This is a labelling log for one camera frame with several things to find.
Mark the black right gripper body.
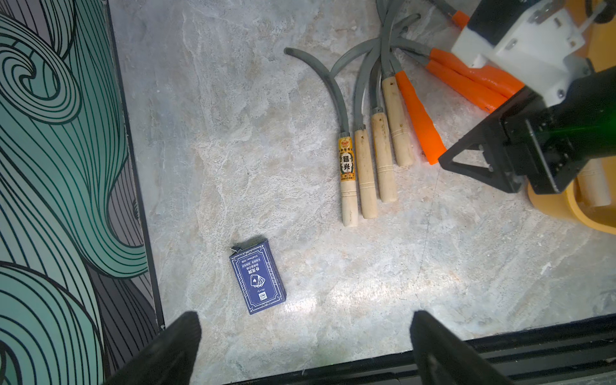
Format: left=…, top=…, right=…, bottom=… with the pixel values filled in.
left=502, top=67, right=615, bottom=195

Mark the black vertical frame post left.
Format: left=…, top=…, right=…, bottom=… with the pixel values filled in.
left=106, top=1, right=166, bottom=332

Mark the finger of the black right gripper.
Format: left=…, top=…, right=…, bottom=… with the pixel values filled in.
left=439, top=114, right=524, bottom=193

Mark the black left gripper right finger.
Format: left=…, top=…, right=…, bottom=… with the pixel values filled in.
left=410, top=311, right=513, bottom=384

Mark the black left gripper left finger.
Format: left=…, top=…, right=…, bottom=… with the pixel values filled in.
left=105, top=311, right=201, bottom=384

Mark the labelled wooden handle sickle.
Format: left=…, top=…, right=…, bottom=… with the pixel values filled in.
left=284, top=47, right=359, bottom=227

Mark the blue playing card box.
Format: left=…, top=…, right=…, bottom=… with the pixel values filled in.
left=229, top=240, right=287, bottom=314

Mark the yellow plastic storage tray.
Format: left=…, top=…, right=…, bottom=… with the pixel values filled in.
left=526, top=21, right=615, bottom=234

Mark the large wooden handle sickle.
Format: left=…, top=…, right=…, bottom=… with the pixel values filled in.
left=577, top=158, right=612, bottom=210

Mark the orange handle sickle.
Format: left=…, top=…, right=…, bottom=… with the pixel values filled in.
left=430, top=0, right=470, bottom=30
left=436, top=76, right=507, bottom=113
left=391, top=53, right=446, bottom=165
left=391, top=37, right=526, bottom=99

